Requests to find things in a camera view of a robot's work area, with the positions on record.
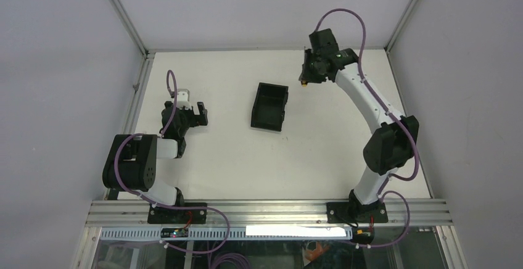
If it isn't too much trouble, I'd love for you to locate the aluminium left frame post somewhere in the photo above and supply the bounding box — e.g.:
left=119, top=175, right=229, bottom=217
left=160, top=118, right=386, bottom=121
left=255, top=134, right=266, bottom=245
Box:
left=109, top=0, right=149, bottom=58

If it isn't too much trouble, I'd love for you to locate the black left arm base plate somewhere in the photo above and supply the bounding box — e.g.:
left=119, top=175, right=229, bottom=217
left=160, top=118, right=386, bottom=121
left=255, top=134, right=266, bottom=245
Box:
left=147, top=202, right=207, bottom=225

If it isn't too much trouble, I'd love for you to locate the aluminium right frame post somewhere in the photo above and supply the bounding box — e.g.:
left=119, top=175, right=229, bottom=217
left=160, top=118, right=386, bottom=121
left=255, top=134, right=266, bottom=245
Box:
left=384, top=0, right=420, bottom=55

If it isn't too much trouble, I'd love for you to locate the aluminium frame post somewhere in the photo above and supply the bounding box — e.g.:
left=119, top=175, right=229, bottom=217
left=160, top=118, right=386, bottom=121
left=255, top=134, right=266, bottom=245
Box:
left=384, top=0, right=420, bottom=55
left=109, top=0, right=149, bottom=58

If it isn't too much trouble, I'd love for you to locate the aluminium front rail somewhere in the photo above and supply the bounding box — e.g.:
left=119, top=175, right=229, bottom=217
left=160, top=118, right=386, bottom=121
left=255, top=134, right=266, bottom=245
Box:
left=85, top=199, right=453, bottom=227

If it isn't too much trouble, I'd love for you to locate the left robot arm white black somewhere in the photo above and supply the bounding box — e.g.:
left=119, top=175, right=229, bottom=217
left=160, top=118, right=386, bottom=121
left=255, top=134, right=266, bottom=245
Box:
left=102, top=101, right=208, bottom=208

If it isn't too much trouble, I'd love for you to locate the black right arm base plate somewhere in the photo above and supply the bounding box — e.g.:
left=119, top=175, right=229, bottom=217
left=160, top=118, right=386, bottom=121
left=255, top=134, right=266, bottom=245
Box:
left=326, top=201, right=389, bottom=224

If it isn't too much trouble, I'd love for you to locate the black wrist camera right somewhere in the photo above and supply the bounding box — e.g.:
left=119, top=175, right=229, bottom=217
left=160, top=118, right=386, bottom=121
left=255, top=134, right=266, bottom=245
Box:
left=309, top=28, right=339, bottom=57

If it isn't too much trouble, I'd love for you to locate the white slotted cable duct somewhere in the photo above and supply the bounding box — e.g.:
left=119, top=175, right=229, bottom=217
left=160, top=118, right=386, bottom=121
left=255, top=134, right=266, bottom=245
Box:
left=100, top=225, right=352, bottom=241

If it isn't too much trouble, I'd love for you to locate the orange object under table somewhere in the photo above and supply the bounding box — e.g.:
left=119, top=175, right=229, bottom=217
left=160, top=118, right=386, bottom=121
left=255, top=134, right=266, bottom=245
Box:
left=302, top=241, right=330, bottom=265

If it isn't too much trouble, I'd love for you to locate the black plastic bin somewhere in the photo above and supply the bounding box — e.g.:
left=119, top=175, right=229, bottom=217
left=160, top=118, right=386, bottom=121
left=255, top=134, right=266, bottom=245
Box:
left=250, top=82, right=289, bottom=132

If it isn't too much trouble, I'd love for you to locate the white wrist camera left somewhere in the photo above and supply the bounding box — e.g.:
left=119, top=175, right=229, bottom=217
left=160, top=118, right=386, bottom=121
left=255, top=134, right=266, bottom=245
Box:
left=173, top=89, right=193, bottom=110

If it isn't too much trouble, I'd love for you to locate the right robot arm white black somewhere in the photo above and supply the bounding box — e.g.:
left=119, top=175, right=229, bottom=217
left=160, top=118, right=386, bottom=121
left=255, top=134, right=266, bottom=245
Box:
left=299, top=49, right=419, bottom=218

